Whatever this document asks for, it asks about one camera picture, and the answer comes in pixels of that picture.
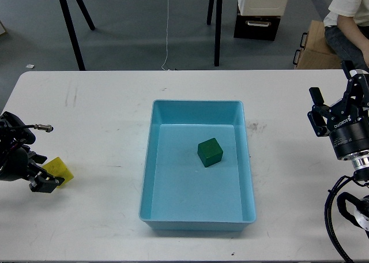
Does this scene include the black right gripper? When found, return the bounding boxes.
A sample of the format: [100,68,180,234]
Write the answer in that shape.
[307,61,368,160]

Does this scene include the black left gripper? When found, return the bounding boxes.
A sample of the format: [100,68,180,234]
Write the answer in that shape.
[1,148,65,193]

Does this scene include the yellow wooden cube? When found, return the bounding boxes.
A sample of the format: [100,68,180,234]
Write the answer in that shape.
[43,157,74,188]

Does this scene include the green wooden cube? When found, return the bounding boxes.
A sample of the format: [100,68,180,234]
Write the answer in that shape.
[197,138,223,167]

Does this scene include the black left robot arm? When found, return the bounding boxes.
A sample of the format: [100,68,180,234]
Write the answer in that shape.
[1,111,65,193]

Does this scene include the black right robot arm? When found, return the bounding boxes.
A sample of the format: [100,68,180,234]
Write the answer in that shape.
[307,61,368,262]

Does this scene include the white plastic appliance box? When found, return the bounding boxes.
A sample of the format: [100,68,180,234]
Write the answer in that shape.
[238,0,288,17]

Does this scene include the seated person white shirt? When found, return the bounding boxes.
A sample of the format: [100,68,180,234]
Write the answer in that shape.
[323,0,368,72]

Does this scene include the black storage crate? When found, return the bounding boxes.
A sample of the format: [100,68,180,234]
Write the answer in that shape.
[234,8,282,41]

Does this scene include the light blue plastic bin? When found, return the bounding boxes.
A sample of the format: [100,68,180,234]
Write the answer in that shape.
[139,100,257,231]

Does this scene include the black tripod legs right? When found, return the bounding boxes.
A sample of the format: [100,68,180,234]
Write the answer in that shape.
[206,0,223,67]

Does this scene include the black tripod legs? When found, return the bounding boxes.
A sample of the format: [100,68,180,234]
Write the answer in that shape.
[206,0,223,67]
[55,0,96,71]

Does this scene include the black tripod legs left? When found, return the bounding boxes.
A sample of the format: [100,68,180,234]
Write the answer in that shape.
[55,0,96,71]

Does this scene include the cardboard box with handles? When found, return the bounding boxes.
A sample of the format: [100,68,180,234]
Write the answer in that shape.
[293,20,341,70]

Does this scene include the white hanging cable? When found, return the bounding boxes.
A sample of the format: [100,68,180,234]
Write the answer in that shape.
[161,0,179,72]

